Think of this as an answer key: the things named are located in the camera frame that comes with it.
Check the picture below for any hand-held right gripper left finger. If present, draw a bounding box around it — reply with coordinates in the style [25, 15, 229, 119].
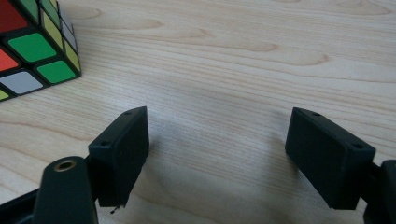
[88, 105, 150, 208]

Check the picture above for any multicoloured puzzle cube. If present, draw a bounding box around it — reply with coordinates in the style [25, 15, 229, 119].
[0, 0, 82, 103]

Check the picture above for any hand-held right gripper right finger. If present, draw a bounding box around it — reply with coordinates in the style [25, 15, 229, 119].
[284, 106, 377, 211]

